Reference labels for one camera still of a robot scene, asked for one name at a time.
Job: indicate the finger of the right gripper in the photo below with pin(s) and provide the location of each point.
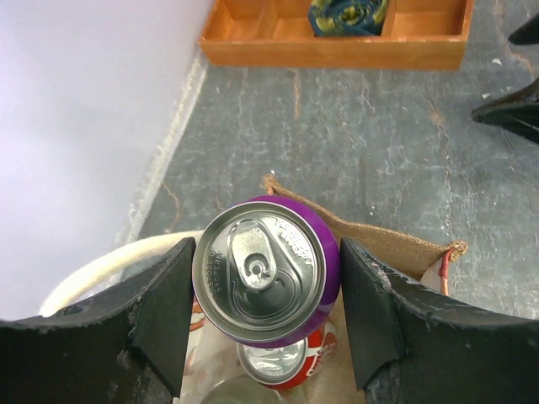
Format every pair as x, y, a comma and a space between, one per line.
526, 34
516, 112

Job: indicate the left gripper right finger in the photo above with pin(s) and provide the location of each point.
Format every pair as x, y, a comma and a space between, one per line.
411, 344

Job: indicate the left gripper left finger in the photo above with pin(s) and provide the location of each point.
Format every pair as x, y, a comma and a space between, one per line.
126, 344

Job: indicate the patterned canvas bag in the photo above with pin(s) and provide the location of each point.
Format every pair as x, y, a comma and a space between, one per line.
421, 260

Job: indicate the orange compartment tray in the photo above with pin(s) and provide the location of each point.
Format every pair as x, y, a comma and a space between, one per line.
416, 35

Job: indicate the green lid glass jar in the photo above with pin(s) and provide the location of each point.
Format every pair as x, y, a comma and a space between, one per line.
242, 390

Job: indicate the blue yellow rolled sock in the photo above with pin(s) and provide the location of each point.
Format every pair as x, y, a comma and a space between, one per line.
341, 18

